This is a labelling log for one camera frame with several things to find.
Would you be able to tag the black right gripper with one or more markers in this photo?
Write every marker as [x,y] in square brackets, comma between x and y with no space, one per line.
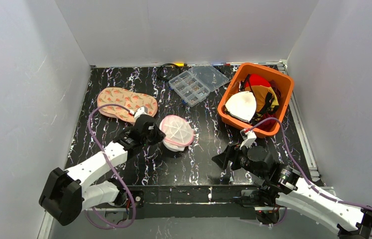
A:
[231,158]

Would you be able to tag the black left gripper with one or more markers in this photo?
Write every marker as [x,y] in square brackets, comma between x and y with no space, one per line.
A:
[156,134]

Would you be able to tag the floral mesh laundry bag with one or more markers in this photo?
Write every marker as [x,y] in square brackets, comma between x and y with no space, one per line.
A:
[126,98]

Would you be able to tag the white round mesh laundry bag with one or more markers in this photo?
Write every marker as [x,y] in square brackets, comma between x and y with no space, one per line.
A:
[178,133]

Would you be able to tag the white bra pad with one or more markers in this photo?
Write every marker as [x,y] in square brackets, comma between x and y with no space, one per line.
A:
[241,106]

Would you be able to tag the orange bra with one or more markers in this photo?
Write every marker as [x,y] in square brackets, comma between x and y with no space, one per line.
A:
[262,104]

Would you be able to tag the yellow bra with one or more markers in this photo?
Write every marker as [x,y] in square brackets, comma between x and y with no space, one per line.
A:
[274,103]

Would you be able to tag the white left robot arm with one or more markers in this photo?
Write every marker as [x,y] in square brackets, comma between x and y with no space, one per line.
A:
[69,192]

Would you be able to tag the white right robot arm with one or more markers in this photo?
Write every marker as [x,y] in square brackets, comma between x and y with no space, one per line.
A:
[285,186]

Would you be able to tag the red bra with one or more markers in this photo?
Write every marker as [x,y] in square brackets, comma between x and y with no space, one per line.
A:
[255,80]

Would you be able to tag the dark red lace garment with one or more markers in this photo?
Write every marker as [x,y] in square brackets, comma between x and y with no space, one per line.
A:
[267,125]

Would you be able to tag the clear plastic screw organizer box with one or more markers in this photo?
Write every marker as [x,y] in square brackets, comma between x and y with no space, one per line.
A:
[194,85]

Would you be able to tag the orange plastic bin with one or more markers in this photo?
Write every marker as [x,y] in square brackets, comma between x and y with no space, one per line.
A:
[282,85]

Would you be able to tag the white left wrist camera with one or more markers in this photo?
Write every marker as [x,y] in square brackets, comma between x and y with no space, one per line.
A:
[140,111]

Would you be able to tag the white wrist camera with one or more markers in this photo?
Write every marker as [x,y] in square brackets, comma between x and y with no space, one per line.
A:
[140,111]
[249,138]

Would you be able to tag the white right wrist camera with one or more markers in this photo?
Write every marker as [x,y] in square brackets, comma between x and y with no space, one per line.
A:
[249,138]

